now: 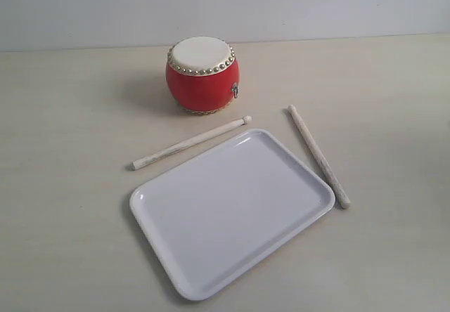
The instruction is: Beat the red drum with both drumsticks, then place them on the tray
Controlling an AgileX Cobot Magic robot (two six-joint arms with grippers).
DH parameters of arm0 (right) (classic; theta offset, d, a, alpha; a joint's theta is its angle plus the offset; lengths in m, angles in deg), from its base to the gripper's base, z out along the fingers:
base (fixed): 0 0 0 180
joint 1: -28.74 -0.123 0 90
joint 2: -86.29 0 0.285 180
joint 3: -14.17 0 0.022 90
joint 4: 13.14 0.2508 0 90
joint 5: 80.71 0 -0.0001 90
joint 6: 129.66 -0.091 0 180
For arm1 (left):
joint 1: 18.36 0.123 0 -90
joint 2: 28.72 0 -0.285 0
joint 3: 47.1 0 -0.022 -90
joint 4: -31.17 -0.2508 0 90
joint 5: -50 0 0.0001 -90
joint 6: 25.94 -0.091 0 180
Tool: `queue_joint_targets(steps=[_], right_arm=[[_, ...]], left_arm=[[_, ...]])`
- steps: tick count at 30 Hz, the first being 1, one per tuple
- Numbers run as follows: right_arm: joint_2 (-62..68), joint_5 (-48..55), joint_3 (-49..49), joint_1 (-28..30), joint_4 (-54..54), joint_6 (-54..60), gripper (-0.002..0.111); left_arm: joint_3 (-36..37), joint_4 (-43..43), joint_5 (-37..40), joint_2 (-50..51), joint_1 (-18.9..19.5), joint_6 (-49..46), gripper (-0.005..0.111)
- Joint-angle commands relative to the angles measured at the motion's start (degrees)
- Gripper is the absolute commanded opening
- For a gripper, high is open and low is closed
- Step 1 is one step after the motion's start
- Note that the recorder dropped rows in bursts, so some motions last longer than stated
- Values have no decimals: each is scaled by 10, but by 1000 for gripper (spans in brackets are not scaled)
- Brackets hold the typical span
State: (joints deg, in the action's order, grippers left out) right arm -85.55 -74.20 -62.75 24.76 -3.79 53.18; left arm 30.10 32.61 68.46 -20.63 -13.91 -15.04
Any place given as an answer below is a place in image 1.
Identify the white rectangular plastic tray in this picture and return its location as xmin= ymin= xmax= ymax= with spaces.
xmin=129 ymin=129 xmax=335 ymax=301

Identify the wooden drumstick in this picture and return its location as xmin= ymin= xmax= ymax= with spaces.
xmin=288 ymin=105 xmax=351 ymax=209
xmin=130 ymin=115 xmax=252 ymax=171

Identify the small red drum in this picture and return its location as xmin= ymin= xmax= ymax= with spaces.
xmin=165 ymin=36 xmax=240 ymax=115

